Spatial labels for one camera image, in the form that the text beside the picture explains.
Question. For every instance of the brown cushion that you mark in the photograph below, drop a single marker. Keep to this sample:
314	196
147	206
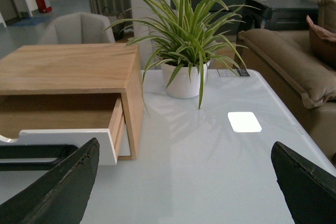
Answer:
322	43

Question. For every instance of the black label sticker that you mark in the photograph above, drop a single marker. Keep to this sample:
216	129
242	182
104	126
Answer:
242	72

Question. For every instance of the grey armchair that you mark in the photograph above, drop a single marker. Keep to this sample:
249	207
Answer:
78	28

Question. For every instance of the wooden drawer cabinet box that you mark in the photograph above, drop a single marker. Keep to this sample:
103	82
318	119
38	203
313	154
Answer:
80	69

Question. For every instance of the brown sofa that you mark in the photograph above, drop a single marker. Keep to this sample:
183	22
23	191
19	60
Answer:
305	84

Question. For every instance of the green spider plant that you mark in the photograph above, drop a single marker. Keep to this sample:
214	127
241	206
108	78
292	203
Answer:
187	35

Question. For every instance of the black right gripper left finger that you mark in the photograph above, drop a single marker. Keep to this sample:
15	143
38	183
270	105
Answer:
61	195

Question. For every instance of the black side cabinet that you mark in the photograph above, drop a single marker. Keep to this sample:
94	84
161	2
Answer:
277	14

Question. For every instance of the white front wooden drawer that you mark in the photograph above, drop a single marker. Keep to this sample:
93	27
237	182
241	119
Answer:
64	119

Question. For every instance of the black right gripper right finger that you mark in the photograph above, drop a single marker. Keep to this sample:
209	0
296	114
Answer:
309	190

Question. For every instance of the white plant pot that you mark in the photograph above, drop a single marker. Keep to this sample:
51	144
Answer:
184	85

